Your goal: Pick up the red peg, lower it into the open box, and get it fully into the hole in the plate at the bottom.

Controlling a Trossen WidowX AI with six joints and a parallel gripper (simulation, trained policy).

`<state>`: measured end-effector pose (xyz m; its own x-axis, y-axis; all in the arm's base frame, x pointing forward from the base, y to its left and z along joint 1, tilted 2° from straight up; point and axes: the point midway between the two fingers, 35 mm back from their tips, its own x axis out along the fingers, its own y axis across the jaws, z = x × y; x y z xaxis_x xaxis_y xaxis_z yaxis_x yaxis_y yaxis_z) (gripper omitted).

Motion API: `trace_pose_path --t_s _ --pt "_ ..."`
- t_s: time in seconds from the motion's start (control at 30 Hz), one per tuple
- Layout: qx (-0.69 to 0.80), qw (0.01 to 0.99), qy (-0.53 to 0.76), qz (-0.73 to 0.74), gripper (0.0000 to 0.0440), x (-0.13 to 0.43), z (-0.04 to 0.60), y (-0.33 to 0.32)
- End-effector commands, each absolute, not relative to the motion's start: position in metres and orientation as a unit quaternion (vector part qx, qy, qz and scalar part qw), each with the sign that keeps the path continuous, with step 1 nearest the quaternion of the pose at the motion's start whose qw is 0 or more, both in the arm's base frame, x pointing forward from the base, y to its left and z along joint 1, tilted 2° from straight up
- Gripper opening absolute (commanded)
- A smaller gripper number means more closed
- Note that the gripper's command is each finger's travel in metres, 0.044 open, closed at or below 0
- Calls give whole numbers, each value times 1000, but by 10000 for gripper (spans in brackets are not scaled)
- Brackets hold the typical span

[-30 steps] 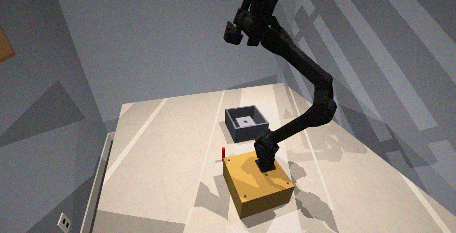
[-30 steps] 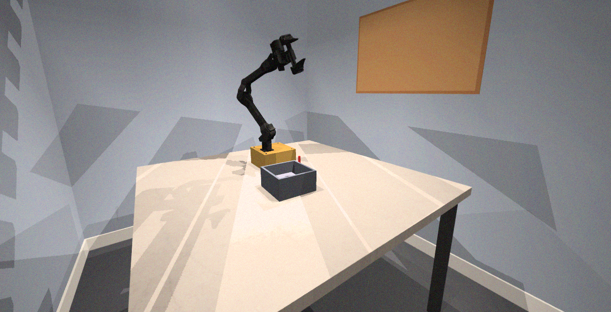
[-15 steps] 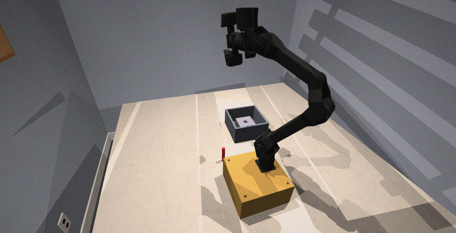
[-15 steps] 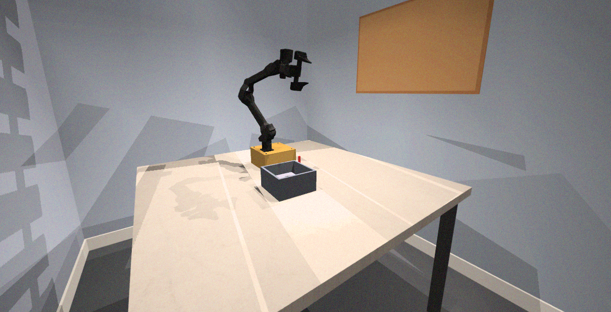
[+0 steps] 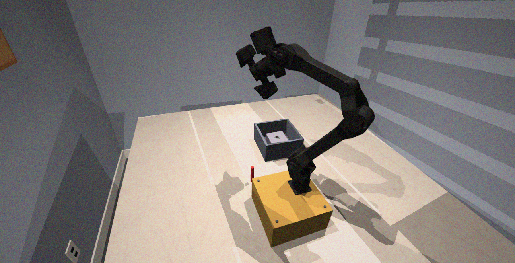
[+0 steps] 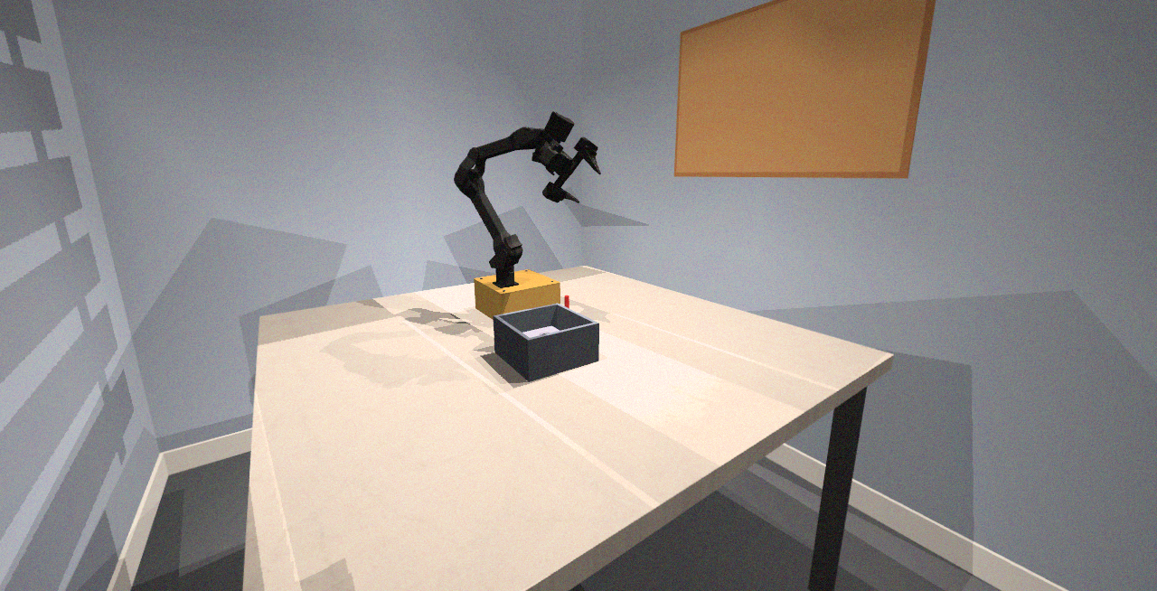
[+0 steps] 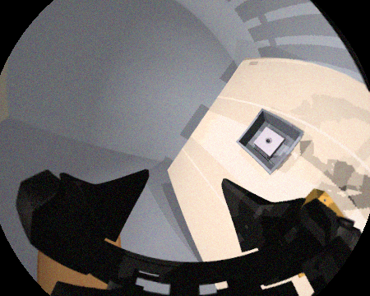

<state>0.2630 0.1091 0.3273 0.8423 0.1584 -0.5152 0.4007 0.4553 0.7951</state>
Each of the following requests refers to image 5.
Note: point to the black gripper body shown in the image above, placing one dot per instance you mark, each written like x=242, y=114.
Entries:
x=245, y=54

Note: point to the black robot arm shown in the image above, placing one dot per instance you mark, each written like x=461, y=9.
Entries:
x=357, y=115

